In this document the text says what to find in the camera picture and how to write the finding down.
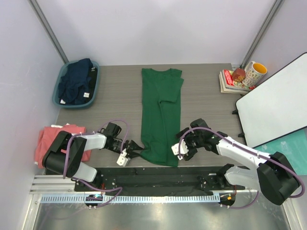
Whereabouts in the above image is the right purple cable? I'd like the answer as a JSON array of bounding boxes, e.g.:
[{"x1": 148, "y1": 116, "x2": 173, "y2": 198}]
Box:
[{"x1": 178, "y1": 126, "x2": 306, "y2": 209}]

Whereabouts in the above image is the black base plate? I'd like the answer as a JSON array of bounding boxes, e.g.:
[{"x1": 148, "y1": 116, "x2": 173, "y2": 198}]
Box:
[{"x1": 45, "y1": 166, "x2": 247, "y2": 196}]

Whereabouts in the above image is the teal folding board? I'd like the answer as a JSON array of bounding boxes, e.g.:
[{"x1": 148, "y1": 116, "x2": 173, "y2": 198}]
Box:
[{"x1": 254, "y1": 128, "x2": 307, "y2": 175}]

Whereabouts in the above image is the left aluminium frame post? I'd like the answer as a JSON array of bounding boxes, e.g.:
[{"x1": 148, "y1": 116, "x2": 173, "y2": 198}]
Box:
[{"x1": 28, "y1": 0, "x2": 69, "y2": 63}]

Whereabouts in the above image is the white mug yellow inside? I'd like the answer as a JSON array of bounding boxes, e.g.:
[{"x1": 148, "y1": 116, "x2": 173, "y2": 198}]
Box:
[{"x1": 242, "y1": 61, "x2": 267, "y2": 87}]

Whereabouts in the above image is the red small box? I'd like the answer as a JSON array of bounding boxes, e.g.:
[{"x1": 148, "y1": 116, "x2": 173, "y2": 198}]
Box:
[{"x1": 232, "y1": 68, "x2": 246, "y2": 82}]

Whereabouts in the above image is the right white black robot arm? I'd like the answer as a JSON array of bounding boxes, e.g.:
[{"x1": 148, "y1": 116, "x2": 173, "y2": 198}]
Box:
[{"x1": 171, "y1": 118, "x2": 306, "y2": 205}]

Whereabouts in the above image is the right aluminium frame post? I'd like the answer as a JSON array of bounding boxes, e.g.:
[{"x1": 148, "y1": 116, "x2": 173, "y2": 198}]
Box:
[{"x1": 239, "y1": 0, "x2": 284, "y2": 68}]

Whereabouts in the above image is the aluminium rail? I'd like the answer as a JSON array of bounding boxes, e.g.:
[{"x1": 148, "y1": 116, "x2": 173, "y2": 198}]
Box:
[{"x1": 30, "y1": 174, "x2": 77, "y2": 194}]

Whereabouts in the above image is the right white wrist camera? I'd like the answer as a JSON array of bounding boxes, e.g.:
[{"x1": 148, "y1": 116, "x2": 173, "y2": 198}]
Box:
[{"x1": 171, "y1": 140, "x2": 189, "y2": 160}]

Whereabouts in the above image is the teal plastic basket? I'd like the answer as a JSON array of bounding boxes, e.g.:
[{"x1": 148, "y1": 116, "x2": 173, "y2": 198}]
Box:
[{"x1": 52, "y1": 59, "x2": 101, "y2": 110}]

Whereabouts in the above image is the navy blue t shirt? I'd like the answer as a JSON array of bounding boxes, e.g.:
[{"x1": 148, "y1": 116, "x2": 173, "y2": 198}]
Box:
[{"x1": 57, "y1": 58, "x2": 99, "y2": 105}]

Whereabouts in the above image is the slotted cable duct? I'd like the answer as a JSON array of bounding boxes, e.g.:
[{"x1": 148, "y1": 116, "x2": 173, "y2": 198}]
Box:
[{"x1": 41, "y1": 193, "x2": 220, "y2": 204}]

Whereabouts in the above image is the white board black rim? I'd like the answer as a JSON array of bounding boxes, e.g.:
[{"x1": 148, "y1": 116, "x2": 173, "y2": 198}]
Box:
[{"x1": 235, "y1": 53, "x2": 307, "y2": 147}]

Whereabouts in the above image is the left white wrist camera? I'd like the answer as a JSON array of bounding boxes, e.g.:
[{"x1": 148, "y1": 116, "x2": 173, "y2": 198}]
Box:
[{"x1": 117, "y1": 149, "x2": 130, "y2": 167}]

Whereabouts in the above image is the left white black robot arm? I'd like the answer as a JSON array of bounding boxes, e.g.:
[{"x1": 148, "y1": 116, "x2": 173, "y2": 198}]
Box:
[{"x1": 42, "y1": 121, "x2": 143, "y2": 191}]

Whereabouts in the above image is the green t shirt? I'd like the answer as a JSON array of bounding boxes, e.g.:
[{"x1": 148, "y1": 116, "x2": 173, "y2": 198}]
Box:
[{"x1": 141, "y1": 69, "x2": 184, "y2": 167}]

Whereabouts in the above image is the aluminium frame post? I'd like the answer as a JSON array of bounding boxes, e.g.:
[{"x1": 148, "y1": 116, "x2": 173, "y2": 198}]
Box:
[
  {"x1": 28, "y1": 0, "x2": 69, "y2": 63},
  {"x1": 239, "y1": 0, "x2": 284, "y2": 68}
]

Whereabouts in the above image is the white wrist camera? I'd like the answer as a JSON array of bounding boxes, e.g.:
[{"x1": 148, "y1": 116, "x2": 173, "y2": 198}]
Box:
[
  {"x1": 171, "y1": 140, "x2": 189, "y2": 160},
  {"x1": 117, "y1": 149, "x2": 130, "y2": 167}
]

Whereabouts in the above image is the stack of books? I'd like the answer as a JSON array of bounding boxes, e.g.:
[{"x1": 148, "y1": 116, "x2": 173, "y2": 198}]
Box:
[{"x1": 219, "y1": 69, "x2": 256, "y2": 95}]

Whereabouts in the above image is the purple cable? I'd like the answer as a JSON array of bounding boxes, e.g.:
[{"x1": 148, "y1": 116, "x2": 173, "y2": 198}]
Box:
[
  {"x1": 178, "y1": 126, "x2": 306, "y2": 209},
  {"x1": 62, "y1": 119, "x2": 131, "y2": 208}
]

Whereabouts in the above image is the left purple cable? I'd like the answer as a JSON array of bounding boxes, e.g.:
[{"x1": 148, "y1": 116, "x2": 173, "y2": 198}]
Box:
[{"x1": 62, "y1": 119, "x2": 131, "y2": 208}]

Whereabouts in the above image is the pink folded t shirt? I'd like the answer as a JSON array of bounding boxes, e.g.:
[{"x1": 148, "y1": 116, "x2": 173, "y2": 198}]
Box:
[{"x1": 34, "y1": 124, "x2": 86, "y2": 169}]

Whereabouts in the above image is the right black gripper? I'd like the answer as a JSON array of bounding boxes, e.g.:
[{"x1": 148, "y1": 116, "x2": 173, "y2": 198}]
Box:
[{"x1": 175, "y1": 127, "x2": 203, "y2": 161}]

